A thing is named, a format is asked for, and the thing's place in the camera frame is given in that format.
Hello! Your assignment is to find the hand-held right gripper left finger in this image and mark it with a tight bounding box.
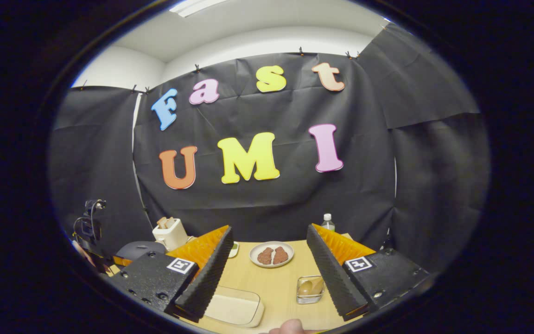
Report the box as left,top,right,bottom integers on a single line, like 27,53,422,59
109,225,234,323

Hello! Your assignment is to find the black rice cooker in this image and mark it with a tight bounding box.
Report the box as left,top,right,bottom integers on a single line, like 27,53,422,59
115,241,167,261

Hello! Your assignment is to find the white round plate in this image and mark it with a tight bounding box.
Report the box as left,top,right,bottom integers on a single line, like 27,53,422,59
249,241,295,269

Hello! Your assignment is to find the clear chopstick holder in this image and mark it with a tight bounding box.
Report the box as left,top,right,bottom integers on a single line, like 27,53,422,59
296,275,325,305

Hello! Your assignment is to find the ceiling light panel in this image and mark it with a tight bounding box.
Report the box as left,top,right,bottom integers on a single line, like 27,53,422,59
170,0,228,18

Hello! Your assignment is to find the black backdrop cloth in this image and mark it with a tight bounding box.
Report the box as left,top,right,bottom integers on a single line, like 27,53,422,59
50,23,490,274

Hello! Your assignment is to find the clear rice container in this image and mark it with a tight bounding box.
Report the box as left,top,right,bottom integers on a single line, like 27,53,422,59
204,285,265,328

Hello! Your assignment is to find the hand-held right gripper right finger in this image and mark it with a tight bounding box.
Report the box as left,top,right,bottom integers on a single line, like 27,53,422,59
306,224,439,321

